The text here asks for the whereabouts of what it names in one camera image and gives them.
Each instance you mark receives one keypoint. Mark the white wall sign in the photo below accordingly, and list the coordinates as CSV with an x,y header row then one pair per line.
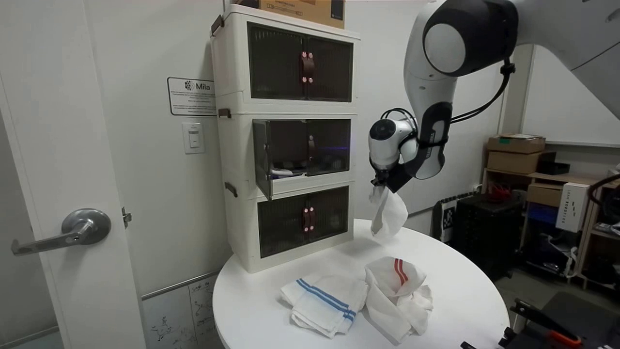
x,y
191,97

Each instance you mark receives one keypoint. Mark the black equipment case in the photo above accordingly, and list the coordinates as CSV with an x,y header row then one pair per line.
x,y
486,235

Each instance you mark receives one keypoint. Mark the dark cabinet door, closed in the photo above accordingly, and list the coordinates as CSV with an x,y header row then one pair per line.
x,y
284,225
284,64

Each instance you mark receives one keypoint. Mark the white stacked storage cabinet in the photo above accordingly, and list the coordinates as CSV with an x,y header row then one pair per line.
x,y
234,161

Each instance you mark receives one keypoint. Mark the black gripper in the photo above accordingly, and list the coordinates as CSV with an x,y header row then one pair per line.
x,y
397,171

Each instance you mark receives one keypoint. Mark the white towel dark blue stripes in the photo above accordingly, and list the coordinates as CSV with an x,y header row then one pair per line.
x,y
323,303

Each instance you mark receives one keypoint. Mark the white carton box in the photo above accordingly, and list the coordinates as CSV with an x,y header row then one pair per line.
x,y
573,206

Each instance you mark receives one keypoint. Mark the brown cardboard box on cabinet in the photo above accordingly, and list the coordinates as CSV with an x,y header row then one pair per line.
x,y
292,8

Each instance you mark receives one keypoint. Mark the small brown cardboard box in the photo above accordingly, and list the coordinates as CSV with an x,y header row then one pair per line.
x,y
544,194

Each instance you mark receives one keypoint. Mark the white towel light blue stripes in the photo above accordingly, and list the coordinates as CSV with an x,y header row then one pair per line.
x,y
391,219

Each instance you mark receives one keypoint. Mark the large brown cardboard box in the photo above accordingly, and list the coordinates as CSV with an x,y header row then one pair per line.
x,y
515,161

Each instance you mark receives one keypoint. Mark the dark grey chair seat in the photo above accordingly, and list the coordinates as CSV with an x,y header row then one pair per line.
x,y
585,310

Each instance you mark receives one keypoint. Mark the wooden storage shelf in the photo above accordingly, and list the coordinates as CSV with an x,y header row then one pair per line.
x,y
602,252

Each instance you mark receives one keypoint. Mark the white room door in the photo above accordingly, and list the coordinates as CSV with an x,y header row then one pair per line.
x,y
60,128

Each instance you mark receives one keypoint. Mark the white light switch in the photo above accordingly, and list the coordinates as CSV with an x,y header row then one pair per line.
x,y
195,138

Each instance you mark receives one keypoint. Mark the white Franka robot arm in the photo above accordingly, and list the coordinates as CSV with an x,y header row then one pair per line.
x,y
439,78

